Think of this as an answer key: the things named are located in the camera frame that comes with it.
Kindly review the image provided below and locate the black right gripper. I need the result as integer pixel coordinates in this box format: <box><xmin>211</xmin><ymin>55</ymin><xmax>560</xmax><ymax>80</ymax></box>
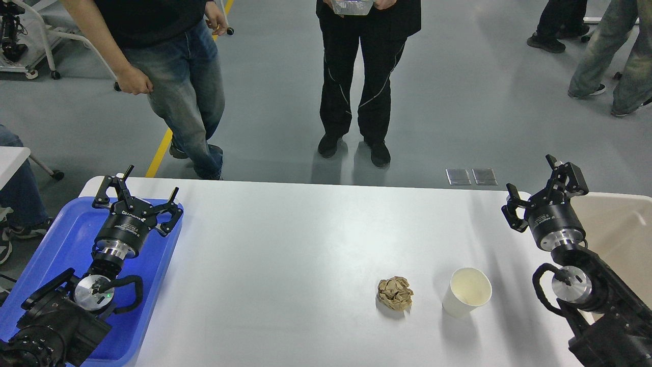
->
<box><xmin>501</xmin><ymin>155</ymin><xmax>589</xmax><ymax>252</ymax></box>

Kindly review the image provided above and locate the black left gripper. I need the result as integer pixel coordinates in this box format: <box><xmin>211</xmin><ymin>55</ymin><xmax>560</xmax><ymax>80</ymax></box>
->
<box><xmin>92</xmin><ymin>165</ymin><xmax>184</xmax><ymax>255</ymax></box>

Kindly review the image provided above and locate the white paper cup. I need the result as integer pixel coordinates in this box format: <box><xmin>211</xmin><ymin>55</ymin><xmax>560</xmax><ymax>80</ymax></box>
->
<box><xmin>442</xmin><ymin>267</ymin><xmax>492</xmax><ymax>318</ymax></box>

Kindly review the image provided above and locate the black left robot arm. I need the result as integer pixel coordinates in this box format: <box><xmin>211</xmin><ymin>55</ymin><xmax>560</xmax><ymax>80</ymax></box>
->
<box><xmin>2</xmin><ymin>170</ymin><xmax>183</xmax><ymax>366</ymax></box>

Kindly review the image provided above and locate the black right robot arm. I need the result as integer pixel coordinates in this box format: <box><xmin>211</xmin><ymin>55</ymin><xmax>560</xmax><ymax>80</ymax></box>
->
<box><xmin>501</xmin><ymin>155</ymin><xmax>651</xmax><ymax>366</ymax></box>

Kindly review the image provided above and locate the metal floor outlet plate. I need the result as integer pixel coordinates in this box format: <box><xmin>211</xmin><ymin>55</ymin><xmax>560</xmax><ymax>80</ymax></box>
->
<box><xmin>445</xmin><ymin>169</ymin><xmax>471</xmax><ymax>186</ymax></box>
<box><xmin>471</xmin><ymin>169</ymin><xmax>498</xmax><ymax>186</ymax></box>

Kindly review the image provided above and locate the blue plastic tray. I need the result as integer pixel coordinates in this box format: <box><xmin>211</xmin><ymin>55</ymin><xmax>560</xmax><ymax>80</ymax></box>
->
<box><xmin>1</xmin><ymin>197</ymin><xmax>182</xmax><ymax>366</ymax></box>

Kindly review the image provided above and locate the beige plastic bin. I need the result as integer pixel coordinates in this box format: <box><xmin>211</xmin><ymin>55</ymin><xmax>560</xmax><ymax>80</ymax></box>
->
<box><xmin>570</xmin><ymin>192</ymin><xmax>651</xmax><ymax>306</ymax></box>

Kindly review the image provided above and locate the seated person at left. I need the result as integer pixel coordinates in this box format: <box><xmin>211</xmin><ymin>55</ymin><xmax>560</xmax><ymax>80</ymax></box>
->
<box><xmin>0</xmin><ymin>125</ymin><xmax>55</xmax><ymax>266</ymax></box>

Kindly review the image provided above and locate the small white side table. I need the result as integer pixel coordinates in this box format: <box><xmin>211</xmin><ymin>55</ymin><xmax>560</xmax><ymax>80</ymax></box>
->
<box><xmin>1</xmin><ymin>146</ymin><xmax>65</xmax><ymax>188</ymax></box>

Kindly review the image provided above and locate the person in olive trousers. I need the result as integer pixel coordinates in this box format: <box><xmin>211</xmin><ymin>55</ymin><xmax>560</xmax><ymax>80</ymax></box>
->
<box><xmin>568</xmin><ymin>0</ymin><xmax>652</xmax><ymax>117</ymax></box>

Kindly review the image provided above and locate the person in blue jeans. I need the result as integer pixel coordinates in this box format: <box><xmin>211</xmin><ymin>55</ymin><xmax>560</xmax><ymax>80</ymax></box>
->
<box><xmin>62</xmin><ymin>1</ymin><xmax>228</xmax><ymax>180</ymax></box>

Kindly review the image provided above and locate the crumpled brown paper ball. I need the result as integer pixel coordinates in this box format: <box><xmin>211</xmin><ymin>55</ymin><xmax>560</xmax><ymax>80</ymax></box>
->
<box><xmin>376</xmin><ymin>276</ymin><xmax>414</xmax><ymax>311</ymax></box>

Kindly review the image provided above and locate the person in dark clothes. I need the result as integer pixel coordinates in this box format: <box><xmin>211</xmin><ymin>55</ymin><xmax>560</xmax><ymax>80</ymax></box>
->
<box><xmin>526</xmin><ymin>1</ymin><xmax>590</xmax><ymax>54</ymax></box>

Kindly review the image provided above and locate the person in black trousers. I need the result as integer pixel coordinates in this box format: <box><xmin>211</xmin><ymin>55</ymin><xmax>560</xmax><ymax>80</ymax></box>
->
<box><xmin>316</xmin><ymin>1</ymin><xmax>422</xmax><ymax>168</ymax></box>

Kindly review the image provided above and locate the aluminium foil container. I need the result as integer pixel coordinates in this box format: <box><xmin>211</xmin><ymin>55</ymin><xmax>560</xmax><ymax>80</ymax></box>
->
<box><xmin>331</xmin><ymin>0</ymin><xmax>374</xmax><ymax>16</ymax></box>

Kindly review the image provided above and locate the white rolling cart frame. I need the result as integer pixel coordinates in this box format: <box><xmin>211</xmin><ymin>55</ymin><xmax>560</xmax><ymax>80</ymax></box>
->
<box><xmin>2</xmin><ymin>1</ymin><xmax>120</xmax><ymax>91</ymax></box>

